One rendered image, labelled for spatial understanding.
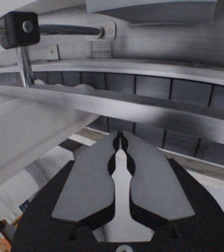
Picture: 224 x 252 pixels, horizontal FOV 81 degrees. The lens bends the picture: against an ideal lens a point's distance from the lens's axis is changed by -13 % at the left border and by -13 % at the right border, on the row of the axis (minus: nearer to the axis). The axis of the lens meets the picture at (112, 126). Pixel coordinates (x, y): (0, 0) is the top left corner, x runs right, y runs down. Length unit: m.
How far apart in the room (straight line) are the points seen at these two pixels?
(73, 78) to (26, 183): 0.36
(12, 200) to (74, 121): 0.37
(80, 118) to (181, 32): 0.15
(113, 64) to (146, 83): 0.04
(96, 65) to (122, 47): 0.05
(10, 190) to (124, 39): 0.45
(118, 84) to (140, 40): 0.07
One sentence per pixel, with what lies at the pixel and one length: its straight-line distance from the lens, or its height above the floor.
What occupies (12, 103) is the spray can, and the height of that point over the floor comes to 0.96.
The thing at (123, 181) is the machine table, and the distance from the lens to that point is 0.35.
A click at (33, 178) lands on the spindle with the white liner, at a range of 0.50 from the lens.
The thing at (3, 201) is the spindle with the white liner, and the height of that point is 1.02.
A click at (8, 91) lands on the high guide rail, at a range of 0.20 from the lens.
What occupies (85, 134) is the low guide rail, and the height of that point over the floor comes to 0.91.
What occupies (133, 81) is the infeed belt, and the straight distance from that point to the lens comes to 0.17.
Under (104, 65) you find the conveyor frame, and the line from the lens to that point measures 0.18.
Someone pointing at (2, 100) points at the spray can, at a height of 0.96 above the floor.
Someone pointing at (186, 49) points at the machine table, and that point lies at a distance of 0.20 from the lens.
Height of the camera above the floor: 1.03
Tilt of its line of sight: 48 degrees down
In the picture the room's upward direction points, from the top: 129 degrees counter-clockwise
